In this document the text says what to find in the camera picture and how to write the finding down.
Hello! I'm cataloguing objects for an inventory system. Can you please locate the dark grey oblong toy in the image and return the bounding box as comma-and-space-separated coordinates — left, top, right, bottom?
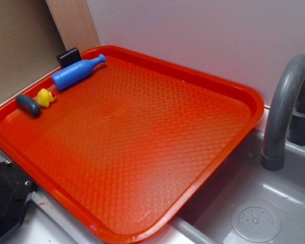
15, 95, 41, 116

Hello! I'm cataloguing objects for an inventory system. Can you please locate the grey toy faucet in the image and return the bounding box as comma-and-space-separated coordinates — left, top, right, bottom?
261, 54, 305, 171

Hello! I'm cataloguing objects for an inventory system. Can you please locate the grey toy sink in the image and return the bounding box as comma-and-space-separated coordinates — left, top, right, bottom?
0, 106, 305, 244

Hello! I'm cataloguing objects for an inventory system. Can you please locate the blue toy bottle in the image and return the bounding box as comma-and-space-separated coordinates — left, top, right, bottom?
51, 54, 106, 91

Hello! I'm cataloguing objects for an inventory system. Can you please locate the wooden board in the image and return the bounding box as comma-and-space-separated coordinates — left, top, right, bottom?
46, 0, 101, 52

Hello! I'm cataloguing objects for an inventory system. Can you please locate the red plastic tray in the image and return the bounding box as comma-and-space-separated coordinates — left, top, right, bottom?
0, 46, 264, 243

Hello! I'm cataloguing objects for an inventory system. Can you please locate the black box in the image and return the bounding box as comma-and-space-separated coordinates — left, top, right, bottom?
56, 47, 82, 69

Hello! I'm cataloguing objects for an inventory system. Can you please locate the brown cardboard panel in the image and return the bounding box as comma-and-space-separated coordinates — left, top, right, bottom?
0, 1, 65, 104

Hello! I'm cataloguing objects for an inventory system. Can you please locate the yellow rubber duck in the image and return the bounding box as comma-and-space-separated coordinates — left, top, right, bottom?
37, 88, 56, 108

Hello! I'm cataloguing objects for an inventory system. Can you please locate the black mount bracket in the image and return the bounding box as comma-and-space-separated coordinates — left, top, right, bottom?
0, 160, 34, 242

